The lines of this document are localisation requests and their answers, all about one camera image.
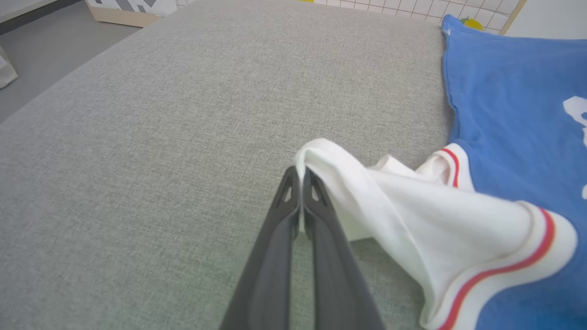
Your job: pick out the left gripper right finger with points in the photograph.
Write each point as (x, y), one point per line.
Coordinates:
(335, 284)

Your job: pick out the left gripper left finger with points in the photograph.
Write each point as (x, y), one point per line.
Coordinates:
(270, 275)

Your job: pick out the blue and white shirt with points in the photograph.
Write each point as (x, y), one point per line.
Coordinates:
(504, 114)

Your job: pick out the grey fabric sofa cushion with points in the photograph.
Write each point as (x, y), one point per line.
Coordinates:
(160, 160)

